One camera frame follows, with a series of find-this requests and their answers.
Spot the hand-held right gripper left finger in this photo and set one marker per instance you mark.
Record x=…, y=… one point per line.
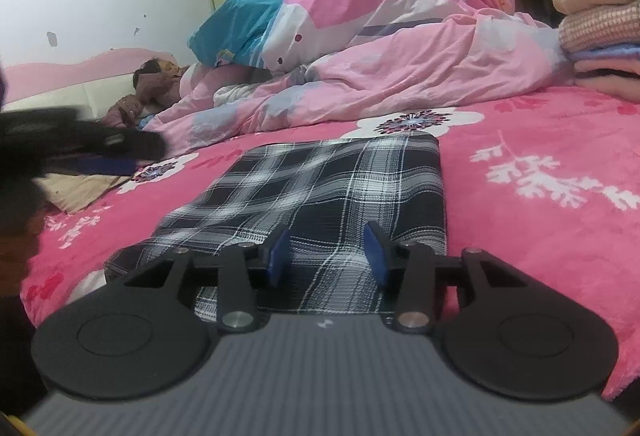
x=277, y=258

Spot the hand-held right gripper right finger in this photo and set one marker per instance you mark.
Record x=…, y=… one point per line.
x=376, y=256

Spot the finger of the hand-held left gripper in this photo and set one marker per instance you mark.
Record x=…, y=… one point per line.
x=125, y=143

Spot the black white plaid pants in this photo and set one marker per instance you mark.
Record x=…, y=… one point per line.
x=325, y=186

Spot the stack of folded clothes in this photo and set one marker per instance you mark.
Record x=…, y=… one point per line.
x=600, y=26

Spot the light blue cloth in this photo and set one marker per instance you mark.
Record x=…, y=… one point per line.
x=147, y=121

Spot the maroon cloth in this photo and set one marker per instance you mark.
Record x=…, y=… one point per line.
x=122, y=111

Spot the folded beige pants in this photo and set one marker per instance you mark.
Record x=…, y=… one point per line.
x=75, y=191

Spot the brown plush toy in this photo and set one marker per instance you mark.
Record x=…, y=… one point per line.
x=155, y=76

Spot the white knitted cloth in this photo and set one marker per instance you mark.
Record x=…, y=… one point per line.
x=235, y=93

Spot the pink floral fleece blanket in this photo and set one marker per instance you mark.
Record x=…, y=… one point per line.
x=525, y=216

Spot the teal cartoon pillow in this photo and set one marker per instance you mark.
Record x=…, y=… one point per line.
x=230, y=26

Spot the grey cloth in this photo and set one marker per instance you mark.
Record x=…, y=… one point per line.
x=295, y=76

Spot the pink patterned duvet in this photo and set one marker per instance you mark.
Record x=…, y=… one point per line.
x=400, y=41

